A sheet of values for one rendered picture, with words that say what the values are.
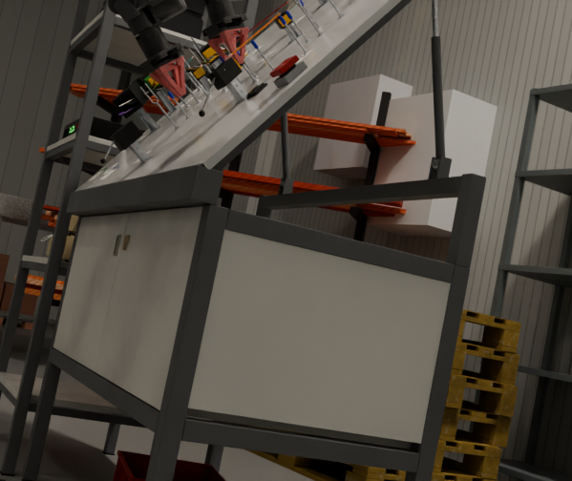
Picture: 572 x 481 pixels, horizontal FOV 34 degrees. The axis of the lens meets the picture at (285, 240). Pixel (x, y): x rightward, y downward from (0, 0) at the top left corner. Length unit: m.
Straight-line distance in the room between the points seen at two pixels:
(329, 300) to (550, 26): 4.14
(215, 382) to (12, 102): 9.81
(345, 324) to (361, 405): 0.17
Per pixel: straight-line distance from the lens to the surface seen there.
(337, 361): 1.87
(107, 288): 2.35
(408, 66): 6.77
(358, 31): 1.92
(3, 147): 11.38
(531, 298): 5.32
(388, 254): 1.91
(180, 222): 1.90
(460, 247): 2.01
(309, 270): 1.83
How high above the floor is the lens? 0.61
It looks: 5 degrees up
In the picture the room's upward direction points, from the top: 11 degrees clockwise
